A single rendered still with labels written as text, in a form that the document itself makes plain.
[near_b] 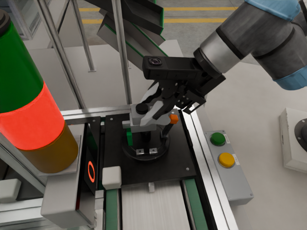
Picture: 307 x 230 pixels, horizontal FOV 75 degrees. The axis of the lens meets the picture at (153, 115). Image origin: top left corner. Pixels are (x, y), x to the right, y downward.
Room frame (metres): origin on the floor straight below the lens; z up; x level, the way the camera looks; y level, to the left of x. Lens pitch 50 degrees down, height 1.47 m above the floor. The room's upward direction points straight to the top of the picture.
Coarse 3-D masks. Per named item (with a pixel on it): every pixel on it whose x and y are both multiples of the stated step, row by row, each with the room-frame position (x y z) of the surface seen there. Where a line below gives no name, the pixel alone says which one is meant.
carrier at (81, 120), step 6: (66, 120) 0.40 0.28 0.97; (72, 120) 0.40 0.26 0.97; (78, 120) 0.40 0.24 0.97; (84, 120) 0.40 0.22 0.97; (90, 120) 0.40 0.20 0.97; (96, 120) 0.40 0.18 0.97; (90, 126) 0.38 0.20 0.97; (96, 126) 0.38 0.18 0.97; (96, 132) 0.36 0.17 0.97; (96, 138) 0.33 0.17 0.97; (96, 144) 0.31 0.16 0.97; (96, 174) 0.22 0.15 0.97; (96, 180) 0.21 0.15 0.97; (96, 186) 0.19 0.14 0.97
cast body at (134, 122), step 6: (132, 108) 0.33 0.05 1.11; (138, 108) 0.32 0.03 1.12; (144, 108) 0.32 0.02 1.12; (132, 114) 0.31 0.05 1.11; (138, 114) 0.31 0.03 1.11; (144, 114) 0.31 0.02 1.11; (132, 120) 0.30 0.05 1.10; (138, 120) 0.30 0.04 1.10; (126, 126) 0.31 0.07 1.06; (132, 126) 0.30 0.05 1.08; (138, 126) 0.30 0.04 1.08; (150, 126) 0.30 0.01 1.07; (132, 132) 0.30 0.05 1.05
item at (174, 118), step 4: (172, 116) 0.33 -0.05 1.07; (176, 116) 0.34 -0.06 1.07; (172, 120) 0.32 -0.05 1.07; (176, 120) 0.32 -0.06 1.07; (168, 124) 0.33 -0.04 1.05; (172, 124) 0.33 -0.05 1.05; (164, 128) 0.33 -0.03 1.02; (168, 128) 0.32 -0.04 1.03; (164, 132) 0.32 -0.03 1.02; (168, 132) 0.32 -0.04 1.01
